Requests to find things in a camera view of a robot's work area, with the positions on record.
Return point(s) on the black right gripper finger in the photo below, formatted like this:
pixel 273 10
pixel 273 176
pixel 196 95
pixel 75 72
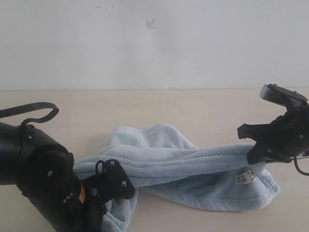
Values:
pixel 254 132
pixel 259 153

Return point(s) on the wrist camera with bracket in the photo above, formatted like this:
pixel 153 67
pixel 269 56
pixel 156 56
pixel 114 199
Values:
pixel 109 182
pixel 290 99

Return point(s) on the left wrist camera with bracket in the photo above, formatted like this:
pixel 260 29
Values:
pixel 109 182

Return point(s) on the light blue fleece towel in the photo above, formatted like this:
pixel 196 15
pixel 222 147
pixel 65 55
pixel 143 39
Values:
pixel 163 162

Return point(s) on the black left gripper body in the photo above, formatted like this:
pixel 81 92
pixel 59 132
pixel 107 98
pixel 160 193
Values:
pixel 82 213

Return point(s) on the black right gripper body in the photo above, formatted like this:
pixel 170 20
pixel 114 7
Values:
pixel 288 134

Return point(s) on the white care label tag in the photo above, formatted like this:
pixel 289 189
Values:
pixel 245 177

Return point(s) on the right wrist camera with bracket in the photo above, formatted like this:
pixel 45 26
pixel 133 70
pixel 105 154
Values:
pixel 290 99

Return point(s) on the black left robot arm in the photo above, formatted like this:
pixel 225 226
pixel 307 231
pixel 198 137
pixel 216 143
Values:
pixel 42 169

